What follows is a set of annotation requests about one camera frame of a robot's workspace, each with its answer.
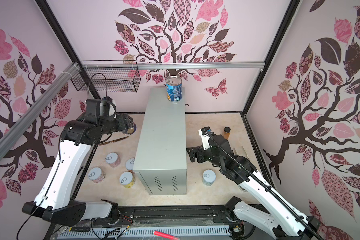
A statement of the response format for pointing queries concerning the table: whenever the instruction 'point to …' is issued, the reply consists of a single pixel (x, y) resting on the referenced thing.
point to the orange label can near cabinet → (129, 164)
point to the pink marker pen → (157, 233)
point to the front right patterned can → (208, 177)
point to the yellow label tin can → (127, 179)
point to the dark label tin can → (132, 130)
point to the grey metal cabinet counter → (160, 156)
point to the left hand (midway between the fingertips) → (125, 123)
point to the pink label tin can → (113, 159)
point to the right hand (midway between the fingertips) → (195, 145)
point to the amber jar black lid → (226, 133)
